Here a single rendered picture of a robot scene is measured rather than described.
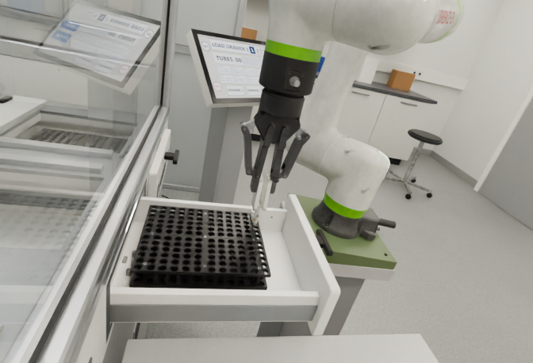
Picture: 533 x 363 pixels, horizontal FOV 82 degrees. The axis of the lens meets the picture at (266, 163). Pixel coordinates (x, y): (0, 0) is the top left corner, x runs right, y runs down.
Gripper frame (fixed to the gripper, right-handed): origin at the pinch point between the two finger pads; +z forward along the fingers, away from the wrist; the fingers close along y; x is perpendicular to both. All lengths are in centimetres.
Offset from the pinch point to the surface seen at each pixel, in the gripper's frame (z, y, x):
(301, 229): 6.2, 9.0, -3.2
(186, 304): 10.0, -12.5, -18.0
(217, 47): -17, -9, 85
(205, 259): 7.4, -10.2, -11.2
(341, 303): 40, 34, 7
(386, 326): 100, 94, 41
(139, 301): 9.4, -19.2, -18.0
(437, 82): -2, 300, 328
